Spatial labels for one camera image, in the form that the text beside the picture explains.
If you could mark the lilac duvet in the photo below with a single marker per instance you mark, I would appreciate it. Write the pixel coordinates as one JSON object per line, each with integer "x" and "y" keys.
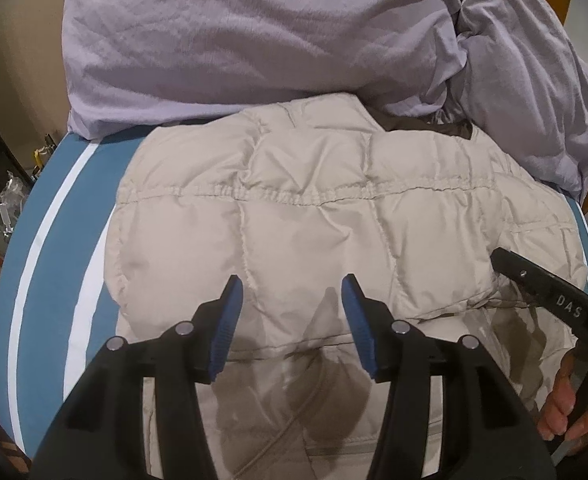
{"x": 254, "y": 35}

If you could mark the blue white striped bed sheet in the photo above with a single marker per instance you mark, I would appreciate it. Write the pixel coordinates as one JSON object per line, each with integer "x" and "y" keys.
{"x": 48, "y": 220}

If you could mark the person's right hand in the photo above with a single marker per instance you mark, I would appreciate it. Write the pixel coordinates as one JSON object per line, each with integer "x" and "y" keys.
{"x": 556, "y": 400}

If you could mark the beige puffer jacket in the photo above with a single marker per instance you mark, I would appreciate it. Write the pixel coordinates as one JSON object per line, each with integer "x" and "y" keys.
{"x": 314, "y": 200}

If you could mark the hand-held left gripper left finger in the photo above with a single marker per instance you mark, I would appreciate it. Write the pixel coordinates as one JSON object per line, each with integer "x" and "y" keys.
{"x": 226, "y": 320}

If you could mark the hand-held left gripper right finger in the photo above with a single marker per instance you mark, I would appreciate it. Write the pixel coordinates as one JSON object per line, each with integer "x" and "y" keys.
{"x": 358, "y": 320}

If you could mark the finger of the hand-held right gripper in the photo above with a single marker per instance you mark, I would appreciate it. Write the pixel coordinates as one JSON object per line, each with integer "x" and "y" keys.
{"x": 529, "y": 277}

